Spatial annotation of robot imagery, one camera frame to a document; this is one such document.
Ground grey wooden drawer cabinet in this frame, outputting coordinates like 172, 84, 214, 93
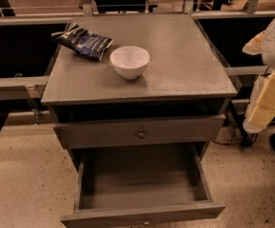
42, 14, 237, 162

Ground grey drawer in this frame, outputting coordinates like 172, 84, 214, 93
62, 143, 225, 228
54, 114, 226, 149

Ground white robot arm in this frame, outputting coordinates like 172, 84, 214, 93
243, 18, 275, 133

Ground dark blue chip bag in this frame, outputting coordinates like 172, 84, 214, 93
51, 24, 113, 61

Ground black cables on floor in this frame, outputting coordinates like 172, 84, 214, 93
212, 111, 259, 147

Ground white ceramic bowl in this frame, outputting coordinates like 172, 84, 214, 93
109, 46, 150, 80

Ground grey top drawer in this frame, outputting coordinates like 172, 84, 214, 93
54, 114, 226, 149

